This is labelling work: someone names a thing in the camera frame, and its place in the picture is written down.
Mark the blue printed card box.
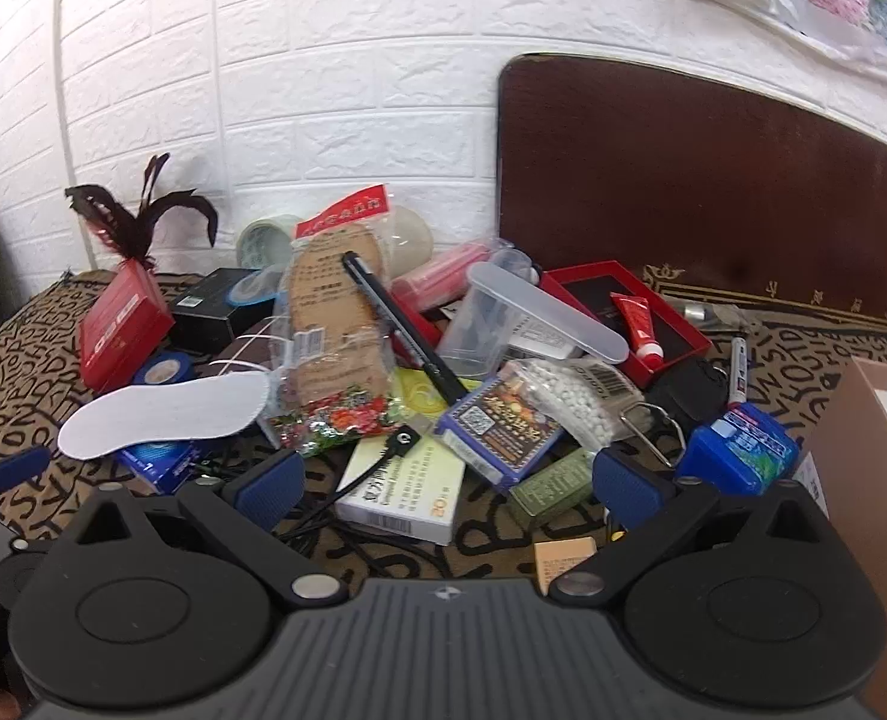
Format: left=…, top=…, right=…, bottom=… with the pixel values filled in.
left=434, top=375, right=568, bottom=488

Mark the metal clip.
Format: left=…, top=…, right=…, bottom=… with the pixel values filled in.
left=619, top=401, right=688, bottom=466

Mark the dark brown wooden board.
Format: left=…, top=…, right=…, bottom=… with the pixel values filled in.
left=497, top=54, right=887, bottom=331

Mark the yellow-green packet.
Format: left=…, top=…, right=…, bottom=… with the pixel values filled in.
left=390, top=367, right=452, bottom=421

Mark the clear long plastic case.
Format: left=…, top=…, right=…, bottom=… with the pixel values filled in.
left=467, top=261, right=630, bottom=367

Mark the small tan box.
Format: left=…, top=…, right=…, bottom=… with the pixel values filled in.
left=533, top=536, right=598, bottom=597

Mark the green box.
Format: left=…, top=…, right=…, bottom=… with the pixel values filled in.
left=507, top=448, right=598, bottom=539

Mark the white packet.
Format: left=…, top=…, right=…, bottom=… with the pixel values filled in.
left=514, top=315, right=579, bottom=361

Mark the clear tape roll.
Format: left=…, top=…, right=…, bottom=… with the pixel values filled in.
left=235, top=214, right=303, bottom=271

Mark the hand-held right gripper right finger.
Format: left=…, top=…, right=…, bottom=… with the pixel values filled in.
left=548, top=446, right=834, bottom=606

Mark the white insole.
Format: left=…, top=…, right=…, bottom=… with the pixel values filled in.
left=57, top=371, right=272, bottom=461

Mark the clear plastic container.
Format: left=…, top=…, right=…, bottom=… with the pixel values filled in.
left=435, top=281, right=519, bottom=380

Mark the bag of white beads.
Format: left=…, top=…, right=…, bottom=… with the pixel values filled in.
left=503, top=356, right=647, bottom=455

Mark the black box with blue circle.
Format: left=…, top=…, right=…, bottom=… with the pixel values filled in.
left=167, top=268, right=279, bottom=355

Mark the brown pouch with white string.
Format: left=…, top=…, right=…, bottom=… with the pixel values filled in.
left=203, top=315, right=287, bottom=380

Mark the blue tape roll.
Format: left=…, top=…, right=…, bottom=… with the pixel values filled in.
left=132, top=351, right=193, bottom=395

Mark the red tray box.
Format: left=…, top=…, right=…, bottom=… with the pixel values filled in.
left=540, top=261, right=714, bottom=389

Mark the silver marker pen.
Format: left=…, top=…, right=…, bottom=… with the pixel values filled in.
left=724, top=336, right=751, bottom=410

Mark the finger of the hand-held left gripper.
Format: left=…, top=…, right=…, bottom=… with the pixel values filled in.
left=0, top=445, right=55, bottom=518

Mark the silver metal object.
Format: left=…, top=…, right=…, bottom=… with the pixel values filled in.
left=672, top=298, right=748, bottom=331

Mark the white medicine box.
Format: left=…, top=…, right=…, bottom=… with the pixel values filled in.
left=334, top=431, right=467, bottom=547

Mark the blue floss container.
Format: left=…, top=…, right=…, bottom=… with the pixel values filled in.
left=674, top=403, right=800, bottom=497

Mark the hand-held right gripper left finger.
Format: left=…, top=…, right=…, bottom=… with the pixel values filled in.
left=61, top=448, right=343, bottom=610

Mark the black key pouch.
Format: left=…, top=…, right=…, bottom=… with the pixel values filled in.
left=642, top=356, right=729, bottom=443

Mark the cardboard box container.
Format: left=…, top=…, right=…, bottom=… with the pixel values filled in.
left=792, top=356, right=887, bottom=720

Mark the black pen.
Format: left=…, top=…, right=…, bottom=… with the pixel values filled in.
left=340, top=250, right=470, bottom=406

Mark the red tube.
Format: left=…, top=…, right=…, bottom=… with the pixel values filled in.
left=609, top=292, right=665, bottom=372

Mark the cork insoles plastic packet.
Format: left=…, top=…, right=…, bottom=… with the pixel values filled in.
left=263, top=181, right=410, bottom=458

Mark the dark red feather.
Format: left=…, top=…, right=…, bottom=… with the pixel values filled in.
left=64, top=152, right=220, bottom=271

